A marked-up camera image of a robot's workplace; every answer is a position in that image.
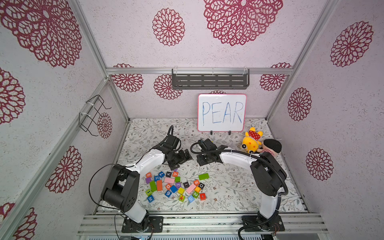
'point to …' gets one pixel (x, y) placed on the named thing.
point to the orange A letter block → (175, 174)
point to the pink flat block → (169, 180)
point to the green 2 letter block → (195, 194)
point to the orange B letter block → (197, 189)
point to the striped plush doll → (271, 146)
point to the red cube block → (202, 196)
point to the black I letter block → (186, 184)
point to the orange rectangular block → (159, 185)
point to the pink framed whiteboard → (221, 112)
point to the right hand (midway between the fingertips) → (199, 157)
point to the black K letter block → (168, 174)
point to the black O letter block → (201, 185)
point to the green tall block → (153, 186)
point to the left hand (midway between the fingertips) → (187, 161)
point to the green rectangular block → (203, 176)
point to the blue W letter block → (150, 198)
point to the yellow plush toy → (251, 141)
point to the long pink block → (190, 188)
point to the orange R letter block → (196, 182)
